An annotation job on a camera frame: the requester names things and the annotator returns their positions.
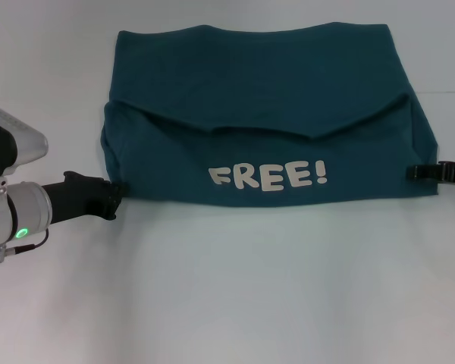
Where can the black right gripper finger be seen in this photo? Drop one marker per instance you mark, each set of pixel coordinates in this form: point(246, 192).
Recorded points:
point(436, 172)

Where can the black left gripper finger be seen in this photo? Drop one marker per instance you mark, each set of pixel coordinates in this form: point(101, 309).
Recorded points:
point(122, 188)

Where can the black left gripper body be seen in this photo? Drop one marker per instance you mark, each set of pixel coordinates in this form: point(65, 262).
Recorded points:
point(79, 199)

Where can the blue-green t-shirt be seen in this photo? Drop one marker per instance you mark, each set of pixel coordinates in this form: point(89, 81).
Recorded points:
point(269, 113)

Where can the white and silver left arm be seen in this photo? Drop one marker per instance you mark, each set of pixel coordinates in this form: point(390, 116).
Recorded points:
point(19, 212)

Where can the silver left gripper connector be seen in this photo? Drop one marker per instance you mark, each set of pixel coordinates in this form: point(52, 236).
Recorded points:
point(0, 253)

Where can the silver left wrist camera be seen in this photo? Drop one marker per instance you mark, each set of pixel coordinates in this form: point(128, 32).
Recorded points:
point(11, 144)

